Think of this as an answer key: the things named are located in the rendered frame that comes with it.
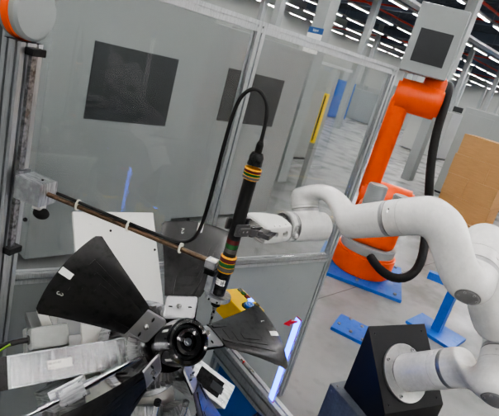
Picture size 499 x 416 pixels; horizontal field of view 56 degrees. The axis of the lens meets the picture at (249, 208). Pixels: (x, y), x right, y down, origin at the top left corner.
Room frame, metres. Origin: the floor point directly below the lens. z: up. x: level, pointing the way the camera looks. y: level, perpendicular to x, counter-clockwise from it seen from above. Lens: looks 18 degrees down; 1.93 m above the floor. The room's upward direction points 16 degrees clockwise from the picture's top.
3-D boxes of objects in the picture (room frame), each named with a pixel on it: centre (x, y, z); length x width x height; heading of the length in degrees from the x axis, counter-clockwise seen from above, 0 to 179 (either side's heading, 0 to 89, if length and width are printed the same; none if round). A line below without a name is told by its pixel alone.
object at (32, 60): (1.29, 0.67, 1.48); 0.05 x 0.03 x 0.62; 165
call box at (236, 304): (1.57, -0.07, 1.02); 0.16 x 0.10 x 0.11; 40
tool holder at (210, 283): (1.11, 0.03, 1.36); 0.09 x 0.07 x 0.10; 75
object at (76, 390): (0.90, 0.29, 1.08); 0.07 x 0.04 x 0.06; 141
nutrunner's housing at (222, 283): (1.11, 0.02, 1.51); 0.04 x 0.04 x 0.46
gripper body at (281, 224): (1.18, -0.06, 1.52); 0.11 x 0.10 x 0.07; 130
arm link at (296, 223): (1.22, -0.11, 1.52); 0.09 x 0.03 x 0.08; 40
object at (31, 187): (1.27, 0.62, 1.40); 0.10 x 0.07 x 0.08; 75
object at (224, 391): (1.17, 0.00, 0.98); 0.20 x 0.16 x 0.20; 40
